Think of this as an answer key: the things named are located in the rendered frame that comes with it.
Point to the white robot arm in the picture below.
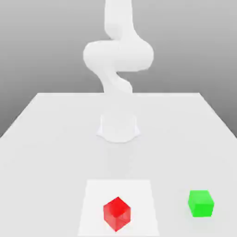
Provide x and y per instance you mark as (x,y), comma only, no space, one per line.
(118,55)

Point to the small red cube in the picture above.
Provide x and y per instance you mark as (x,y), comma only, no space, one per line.
(117,213)

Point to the small green cube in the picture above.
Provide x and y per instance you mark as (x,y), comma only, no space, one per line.
(201,203)

